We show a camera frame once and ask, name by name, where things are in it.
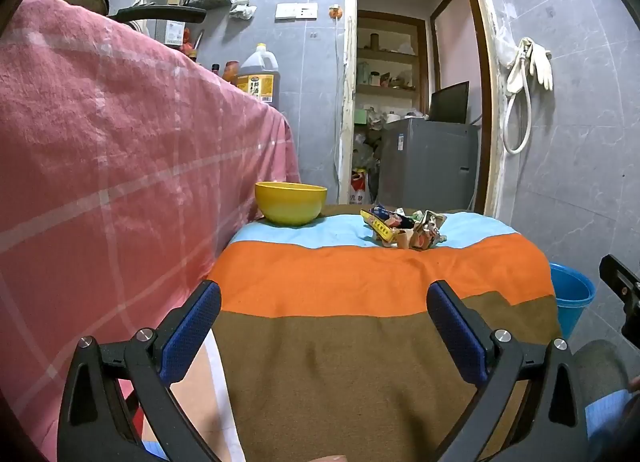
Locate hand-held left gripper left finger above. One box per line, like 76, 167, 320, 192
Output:
57, 280, 223, 462

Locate yellow striped wrapper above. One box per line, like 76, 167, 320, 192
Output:
361, 208, 401, 248

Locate wooden shelf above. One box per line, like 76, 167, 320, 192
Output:
356, 9, 430, 118

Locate white hose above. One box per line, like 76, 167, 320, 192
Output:
502, 37, 533, 155

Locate white rubber gloves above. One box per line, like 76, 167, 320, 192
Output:
530, 41, 554, 92

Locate pink checked cloth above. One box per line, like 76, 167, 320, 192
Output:
0, 0, 301, 462

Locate grey washing machine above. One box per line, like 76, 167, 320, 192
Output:
377, 118, 480, 213

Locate blue plastic bucket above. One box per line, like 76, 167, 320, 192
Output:
549, 262, 597, 340

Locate black monitor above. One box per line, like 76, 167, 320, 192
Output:
429, 81, 471, 124

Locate cooking oil jug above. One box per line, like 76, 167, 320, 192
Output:
236, 43, 281, 107

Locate yellow bowl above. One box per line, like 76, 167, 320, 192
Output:
255, 182, 328, 228

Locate dark blue wrapper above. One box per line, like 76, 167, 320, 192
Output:
372, 204, 426, 230

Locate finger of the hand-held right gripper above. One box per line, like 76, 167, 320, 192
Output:
599, 254, 640, 343

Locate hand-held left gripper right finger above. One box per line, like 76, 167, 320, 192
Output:
426, 280, 590, 462

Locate black pan handle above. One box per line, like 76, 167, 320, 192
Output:
107, 4, 207, 25

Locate wooden door frame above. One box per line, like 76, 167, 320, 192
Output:
337, 0, 501, 215

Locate white wall switch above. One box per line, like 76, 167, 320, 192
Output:
275, 3, 319, 21

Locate striped blanket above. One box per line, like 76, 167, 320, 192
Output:
190, 204, 563, 462

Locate red white sack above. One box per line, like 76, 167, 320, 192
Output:
350, 169, 373, 205

